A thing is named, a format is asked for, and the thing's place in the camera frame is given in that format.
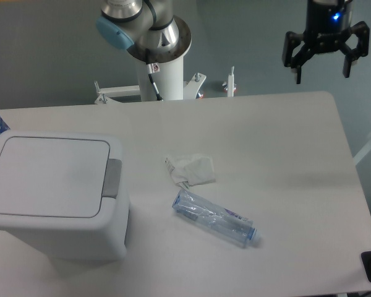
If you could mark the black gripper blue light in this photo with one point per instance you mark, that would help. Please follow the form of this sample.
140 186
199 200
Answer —
328 28

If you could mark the crumpled white tissue wrapper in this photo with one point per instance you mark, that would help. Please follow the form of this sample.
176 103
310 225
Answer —
190 170

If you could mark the white table leg frame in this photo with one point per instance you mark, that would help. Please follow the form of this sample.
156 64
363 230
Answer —
369 139

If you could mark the crushed clear plastic bottle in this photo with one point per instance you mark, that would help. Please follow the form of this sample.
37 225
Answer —
206 214

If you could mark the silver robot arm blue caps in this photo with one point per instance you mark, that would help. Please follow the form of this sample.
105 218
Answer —
138 17

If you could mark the white push-top trash can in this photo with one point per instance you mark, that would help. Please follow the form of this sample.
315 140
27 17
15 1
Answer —
63 193

